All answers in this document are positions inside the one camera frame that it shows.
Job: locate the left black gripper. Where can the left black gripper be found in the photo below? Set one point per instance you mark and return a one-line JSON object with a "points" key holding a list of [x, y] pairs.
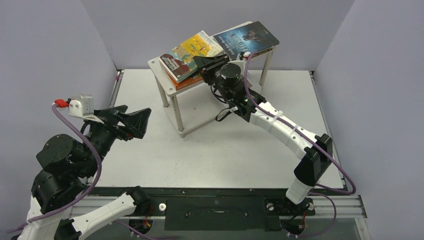
{"points": [[136, 121]]}

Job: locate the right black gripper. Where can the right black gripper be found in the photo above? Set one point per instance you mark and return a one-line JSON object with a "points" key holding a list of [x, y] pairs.
{"points": [[211, 71]]}

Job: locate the orange 78-storey treehouse book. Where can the orange 78-storey treehouse book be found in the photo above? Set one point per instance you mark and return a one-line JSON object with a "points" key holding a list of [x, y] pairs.
{"points": [[191, 80]]}

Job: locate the yellow red paperback book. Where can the yellow red paperback book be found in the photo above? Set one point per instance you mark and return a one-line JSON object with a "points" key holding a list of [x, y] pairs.
{"points": [[179, 62]]}

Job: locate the black blue treehouse book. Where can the black blue treehouse book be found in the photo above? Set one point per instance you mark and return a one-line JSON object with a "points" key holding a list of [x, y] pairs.
{"points": [[234, 57]]}

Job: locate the dark blue paperback book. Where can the dark blue paperback book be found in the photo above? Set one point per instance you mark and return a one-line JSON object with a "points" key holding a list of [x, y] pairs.
{"points": [[253, 35]]}

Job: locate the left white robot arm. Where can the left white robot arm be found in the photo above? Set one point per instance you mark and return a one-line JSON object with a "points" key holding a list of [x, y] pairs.
{"points": [[72, 167]]}

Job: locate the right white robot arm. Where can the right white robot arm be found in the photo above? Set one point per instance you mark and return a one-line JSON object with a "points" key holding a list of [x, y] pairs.
{"points": [[313, 151]]}

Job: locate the white two-tier shelf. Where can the white two-tier shelf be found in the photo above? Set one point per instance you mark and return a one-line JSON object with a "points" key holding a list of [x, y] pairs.
{"points": [[188, 108]]}

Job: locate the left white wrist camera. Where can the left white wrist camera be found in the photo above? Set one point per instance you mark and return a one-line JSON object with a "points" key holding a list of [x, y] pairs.
{"points": [[80, 106]]}

